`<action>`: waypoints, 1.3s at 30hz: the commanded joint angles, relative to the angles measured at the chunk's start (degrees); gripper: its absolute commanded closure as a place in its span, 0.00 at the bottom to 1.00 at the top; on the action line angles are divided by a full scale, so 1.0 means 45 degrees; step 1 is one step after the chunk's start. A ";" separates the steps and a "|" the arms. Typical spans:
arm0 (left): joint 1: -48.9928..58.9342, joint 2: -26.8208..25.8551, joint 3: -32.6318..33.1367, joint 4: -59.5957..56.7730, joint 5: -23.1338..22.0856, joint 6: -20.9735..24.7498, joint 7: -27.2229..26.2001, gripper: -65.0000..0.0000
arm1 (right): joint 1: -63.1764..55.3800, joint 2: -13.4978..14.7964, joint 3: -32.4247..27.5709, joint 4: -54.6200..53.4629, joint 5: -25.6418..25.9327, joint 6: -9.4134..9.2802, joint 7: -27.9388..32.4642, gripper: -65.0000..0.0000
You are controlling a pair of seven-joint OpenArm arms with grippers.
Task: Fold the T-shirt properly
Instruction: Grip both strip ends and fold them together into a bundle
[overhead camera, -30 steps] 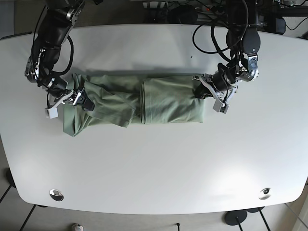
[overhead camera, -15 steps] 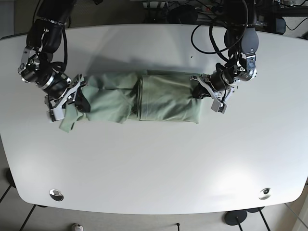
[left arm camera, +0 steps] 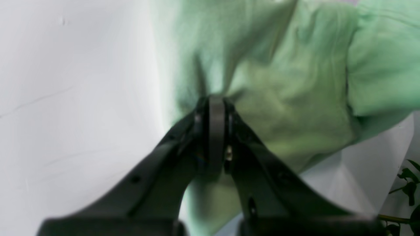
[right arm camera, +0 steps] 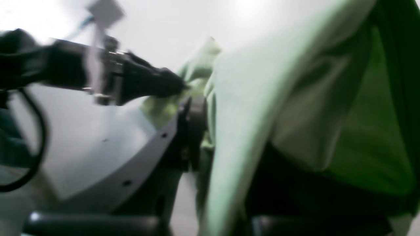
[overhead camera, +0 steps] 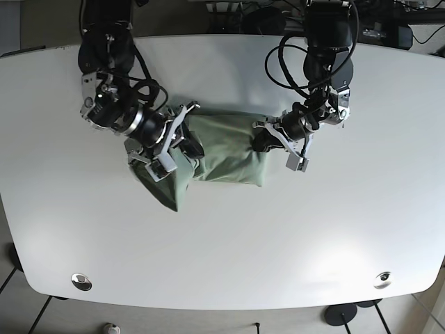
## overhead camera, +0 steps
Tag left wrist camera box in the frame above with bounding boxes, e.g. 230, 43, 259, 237
286, 154, 309, 173

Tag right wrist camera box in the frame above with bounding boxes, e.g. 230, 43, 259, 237
145, 156, 177, 182

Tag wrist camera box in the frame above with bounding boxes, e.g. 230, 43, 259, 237
145, 156, 177, 182
286, 154, 309, 173

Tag left table grommet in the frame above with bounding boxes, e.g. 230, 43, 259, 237
71, 273, 92, 292

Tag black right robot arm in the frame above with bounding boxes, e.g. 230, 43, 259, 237
78, 1, 204, 182

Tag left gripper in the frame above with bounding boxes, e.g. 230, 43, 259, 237
252, 112, 314, 158

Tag right table grommet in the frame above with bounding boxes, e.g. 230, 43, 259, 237
373, 271, 394, 289

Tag grey sneaker shoe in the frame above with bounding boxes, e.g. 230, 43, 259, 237
103, 323, 121, 334

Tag black round stand base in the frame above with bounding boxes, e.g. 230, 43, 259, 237
323, 303, 357, 326

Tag table grommet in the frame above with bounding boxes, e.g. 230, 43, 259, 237
71, 273, 92, 292
373, 271, 394, 289

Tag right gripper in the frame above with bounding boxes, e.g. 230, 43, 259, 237
125, 101, 204, 168

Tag light green T-shirt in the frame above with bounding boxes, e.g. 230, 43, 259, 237
130, 111, 268, 212

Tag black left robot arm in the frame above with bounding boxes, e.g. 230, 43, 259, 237
231, 1, 359, 171

